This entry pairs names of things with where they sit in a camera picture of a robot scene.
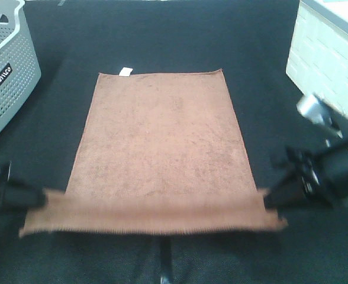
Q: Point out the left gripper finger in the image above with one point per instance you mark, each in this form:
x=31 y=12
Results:
x=21 y=195

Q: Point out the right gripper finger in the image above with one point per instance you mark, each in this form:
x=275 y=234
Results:
x=282 y=158
x=288 y=193

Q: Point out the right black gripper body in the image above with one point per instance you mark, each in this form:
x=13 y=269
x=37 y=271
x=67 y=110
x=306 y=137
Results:
x=325 y=171

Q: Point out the brown towel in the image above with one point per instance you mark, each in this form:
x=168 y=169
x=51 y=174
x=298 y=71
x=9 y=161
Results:
x=160 y=154

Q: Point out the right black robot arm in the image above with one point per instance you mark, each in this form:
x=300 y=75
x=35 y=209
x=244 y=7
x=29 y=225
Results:
x=336 y=124

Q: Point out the pale green plastic bin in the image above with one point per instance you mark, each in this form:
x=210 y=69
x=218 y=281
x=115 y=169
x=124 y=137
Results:
x=318 y=55

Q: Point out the grey perforated plastic basket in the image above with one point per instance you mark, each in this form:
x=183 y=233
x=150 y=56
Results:
x=19 y=68

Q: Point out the black table cloth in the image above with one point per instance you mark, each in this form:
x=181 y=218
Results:
x=249 y=41

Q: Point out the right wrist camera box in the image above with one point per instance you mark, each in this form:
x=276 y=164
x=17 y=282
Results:
x=311 y=108

